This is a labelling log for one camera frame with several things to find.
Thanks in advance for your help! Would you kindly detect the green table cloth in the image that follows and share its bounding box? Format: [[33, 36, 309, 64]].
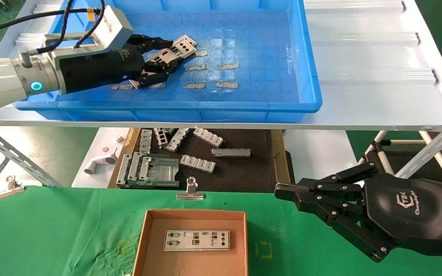
[[0, 186, 442, 276]]

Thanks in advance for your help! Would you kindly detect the wooden framed black mat tray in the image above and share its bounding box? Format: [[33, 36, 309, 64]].
[[108, 128, 296, 194]]

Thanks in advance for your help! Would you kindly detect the brown cardboard box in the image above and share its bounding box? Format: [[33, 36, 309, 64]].
[[132, 209, 249, 276]]

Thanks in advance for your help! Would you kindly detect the grey perforated shelf brace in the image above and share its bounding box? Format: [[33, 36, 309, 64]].
[[0, 123, 63, 188]]

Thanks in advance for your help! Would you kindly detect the grey slotted metal bracket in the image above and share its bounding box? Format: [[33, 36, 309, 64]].
[[154, 128, 169, 149], [193, 128, 225, 148], [180, 154, 216, 173], [166, 128, 191, 153], [140, 129, 153, 154]]

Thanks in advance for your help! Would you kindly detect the white perforated shelf brace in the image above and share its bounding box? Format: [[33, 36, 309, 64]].
[[396, 117, 442, 181]]

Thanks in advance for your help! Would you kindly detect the white pipe fitting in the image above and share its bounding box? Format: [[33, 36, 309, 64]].
[[84, 149, 119, 175]]

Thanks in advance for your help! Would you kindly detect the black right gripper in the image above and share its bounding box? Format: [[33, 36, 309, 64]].
[[275, 162, 442, 263]]

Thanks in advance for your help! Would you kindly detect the silver binder clip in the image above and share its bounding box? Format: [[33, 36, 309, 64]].
[[176, 176, 205, 200], [0, 175, 25, 200]]

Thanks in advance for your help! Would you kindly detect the blue plastic tray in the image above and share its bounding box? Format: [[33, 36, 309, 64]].
[[12, 0, 323, 123]]

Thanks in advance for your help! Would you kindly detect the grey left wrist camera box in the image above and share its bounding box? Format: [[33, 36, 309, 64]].
[[45, 5, 134, 58]]

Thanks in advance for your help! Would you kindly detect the large grey metal frame assembly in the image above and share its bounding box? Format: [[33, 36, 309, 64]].
[[116, 152, 180, 188]]

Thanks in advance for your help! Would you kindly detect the grey flat metal bar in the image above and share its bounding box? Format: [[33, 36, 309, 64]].
[[211, 148, 252, 158]]

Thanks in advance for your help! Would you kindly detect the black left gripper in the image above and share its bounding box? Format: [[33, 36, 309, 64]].
[[58, 34, 176, 94]]

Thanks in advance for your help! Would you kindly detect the white frame tube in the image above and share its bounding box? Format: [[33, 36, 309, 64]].
[[365, 130, 388, 154], [376, 151, 396, 175]]

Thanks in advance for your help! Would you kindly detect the black tube connector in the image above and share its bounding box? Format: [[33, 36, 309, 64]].
[[371, 140, 392, 154]]

